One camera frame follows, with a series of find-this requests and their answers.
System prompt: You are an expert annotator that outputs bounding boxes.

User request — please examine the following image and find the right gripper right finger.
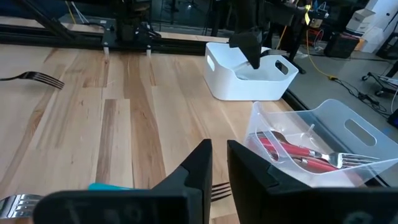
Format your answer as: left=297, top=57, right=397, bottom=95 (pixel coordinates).
left=226, top=139, right=398, bottom=224

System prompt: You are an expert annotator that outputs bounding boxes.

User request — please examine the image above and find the yellow cable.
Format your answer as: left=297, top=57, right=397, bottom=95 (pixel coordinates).
left=304, top=2, right=340, bottom=81

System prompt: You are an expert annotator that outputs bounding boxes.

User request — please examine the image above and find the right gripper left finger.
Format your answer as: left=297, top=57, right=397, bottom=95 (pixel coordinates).
left=33, top=139, right=214, bottom=224

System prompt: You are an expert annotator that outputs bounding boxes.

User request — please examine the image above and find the black chair base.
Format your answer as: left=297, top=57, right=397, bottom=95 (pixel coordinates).
left=361, top=60, right=398, bottom=98

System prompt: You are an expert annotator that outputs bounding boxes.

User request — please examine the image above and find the clear plastic bin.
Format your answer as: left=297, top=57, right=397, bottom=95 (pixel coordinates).
left=243, top=98, right=398, bottom=189

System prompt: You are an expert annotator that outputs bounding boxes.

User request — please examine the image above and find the white plastic bin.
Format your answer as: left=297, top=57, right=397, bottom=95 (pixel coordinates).
left=203, top=42, right=299, bottom=102

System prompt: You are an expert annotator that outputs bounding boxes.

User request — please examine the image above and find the black equipment case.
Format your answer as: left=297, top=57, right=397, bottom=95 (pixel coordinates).
left=323, top=30, right=361, bottom=59

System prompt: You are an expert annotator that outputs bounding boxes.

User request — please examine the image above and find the red-handled fork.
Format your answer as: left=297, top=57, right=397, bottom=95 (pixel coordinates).
left=267, top=149, right=376, bottom=174
left=251, top=129, right=292, bottom=146
left=257, top=136, right=381, bottom=166

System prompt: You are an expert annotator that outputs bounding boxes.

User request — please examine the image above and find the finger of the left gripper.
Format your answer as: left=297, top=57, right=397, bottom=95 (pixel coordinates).
left=229, top=29, right=264, bottom=70

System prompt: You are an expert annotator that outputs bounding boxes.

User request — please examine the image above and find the white cardboard box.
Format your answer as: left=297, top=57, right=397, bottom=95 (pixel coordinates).
left=345, top=7, right=377, bottom=35
left=360, top=0, right=398, bottom=54

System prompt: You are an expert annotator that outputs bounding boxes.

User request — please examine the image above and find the black tripod stand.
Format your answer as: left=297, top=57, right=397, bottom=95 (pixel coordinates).
left=279, top=18, right=308, bottom=75

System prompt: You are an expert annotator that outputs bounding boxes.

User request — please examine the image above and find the white-handled fork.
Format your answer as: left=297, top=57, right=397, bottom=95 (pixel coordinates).
left=0, top=194, right=44, bottom=220

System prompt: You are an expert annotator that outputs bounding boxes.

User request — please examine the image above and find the teal-handled fork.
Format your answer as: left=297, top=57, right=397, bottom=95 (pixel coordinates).
left=88, top=181, right=233, bottom=202
left=0, top=70, right=65, bottom=90

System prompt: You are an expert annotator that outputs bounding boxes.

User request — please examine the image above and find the black floor cable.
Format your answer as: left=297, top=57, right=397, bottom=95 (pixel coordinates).
left=334, top=77, right=392, bottom=118

